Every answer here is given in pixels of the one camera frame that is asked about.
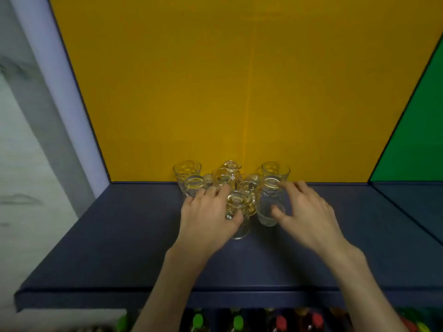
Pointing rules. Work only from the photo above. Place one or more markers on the person's right hand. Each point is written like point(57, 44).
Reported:
point(313, 221)

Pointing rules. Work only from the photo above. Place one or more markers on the person's left hand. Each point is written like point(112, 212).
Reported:
point(202, 226)

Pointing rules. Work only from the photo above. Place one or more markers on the person's right thumb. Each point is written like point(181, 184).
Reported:
point(281, 215)

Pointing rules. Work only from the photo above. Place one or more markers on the person's left little finger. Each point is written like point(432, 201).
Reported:
point(188, 203)

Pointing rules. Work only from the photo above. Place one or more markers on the person's right middle finger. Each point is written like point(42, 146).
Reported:
point(305, 190)

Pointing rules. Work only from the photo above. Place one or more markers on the person's left thumb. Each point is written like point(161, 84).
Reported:
point(236, 219)

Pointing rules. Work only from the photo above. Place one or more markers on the person's left middle finger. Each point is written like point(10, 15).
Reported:
point(211, 192)

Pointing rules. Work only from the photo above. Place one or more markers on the clear drinking glass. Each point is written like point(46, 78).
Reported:
point(269, 207)
point(242, 203)

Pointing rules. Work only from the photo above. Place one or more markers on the person's right forearm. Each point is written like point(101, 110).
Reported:
point(363, 293)

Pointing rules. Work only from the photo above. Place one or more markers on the person's left forearm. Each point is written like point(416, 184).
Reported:
point(169, 293)

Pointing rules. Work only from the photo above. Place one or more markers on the cluster of clear glasses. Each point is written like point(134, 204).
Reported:
point(188, 172)

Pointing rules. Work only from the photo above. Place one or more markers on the dark blue shelf board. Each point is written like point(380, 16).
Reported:
point(103, 255)

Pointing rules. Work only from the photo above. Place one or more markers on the row of colourful capped bottles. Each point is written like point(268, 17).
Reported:
point(238, 322)

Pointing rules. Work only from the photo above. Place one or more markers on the yellow back panel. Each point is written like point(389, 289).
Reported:
point(225, 82)

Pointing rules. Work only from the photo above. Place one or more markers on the green back panel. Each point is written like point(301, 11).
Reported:
point(415, 145)

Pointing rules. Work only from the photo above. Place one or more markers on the pale lavender side post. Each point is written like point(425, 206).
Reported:
point(55, 72)

